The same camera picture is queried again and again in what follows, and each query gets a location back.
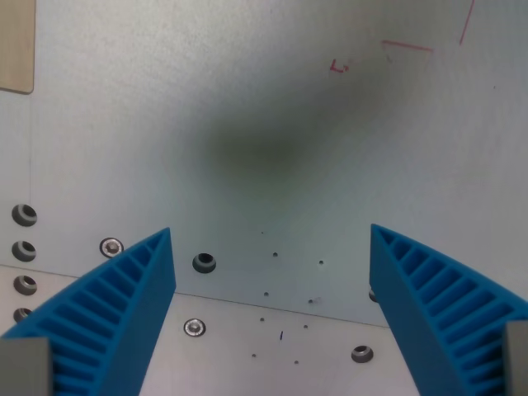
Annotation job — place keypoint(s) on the light wooden board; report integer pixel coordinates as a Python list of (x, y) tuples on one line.
[(14, 45)]

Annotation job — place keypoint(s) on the silver hex socket screw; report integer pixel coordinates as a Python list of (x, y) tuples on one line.
[(111, 247), (194, 327)]

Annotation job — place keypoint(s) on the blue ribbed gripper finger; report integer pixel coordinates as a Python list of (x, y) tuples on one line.
[(119, 297), (429, 305)]

